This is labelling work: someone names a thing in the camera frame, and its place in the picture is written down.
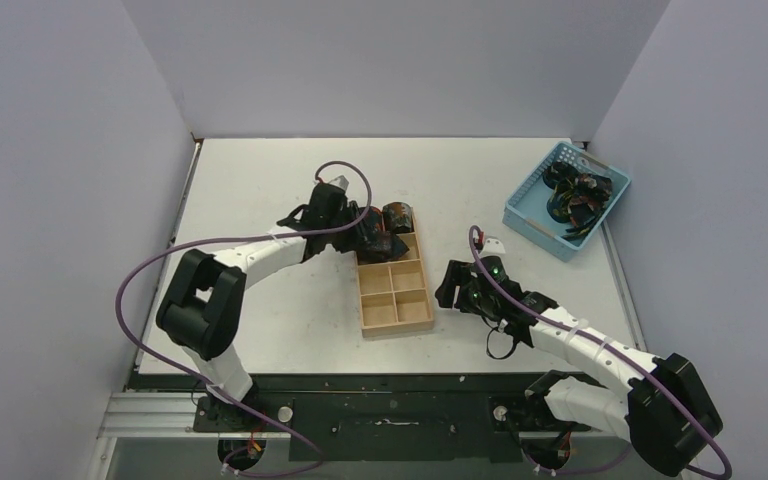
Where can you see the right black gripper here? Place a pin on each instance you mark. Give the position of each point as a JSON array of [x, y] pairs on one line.
[[454, 285]]

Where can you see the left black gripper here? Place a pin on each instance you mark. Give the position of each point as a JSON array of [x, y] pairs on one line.
[[352, 242]]

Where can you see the wooden compartment tray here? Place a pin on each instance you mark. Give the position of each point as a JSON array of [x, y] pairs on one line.
[[394, 297]]

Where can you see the blue plastic basket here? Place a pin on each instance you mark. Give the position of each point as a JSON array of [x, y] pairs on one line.
[[525, 210]]

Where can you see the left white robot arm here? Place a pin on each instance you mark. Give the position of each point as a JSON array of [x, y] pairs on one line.
[[202, 306]]

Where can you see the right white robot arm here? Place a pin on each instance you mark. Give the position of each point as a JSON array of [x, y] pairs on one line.
[[658, 405]]

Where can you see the colourful ties pile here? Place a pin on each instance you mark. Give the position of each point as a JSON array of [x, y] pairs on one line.
[[578, 199]]

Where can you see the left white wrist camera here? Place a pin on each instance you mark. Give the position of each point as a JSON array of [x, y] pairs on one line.
[[340, 182]]

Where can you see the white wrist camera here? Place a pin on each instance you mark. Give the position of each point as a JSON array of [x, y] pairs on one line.
[[491, 246], [340, 182]]

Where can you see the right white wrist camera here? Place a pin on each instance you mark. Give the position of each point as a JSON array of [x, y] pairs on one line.
[[491, 246]]

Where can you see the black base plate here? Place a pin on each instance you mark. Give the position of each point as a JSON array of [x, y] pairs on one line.
[[410, 417]]

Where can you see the aluminium frame rail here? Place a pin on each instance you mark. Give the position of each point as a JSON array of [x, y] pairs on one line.
[[155, 416]]

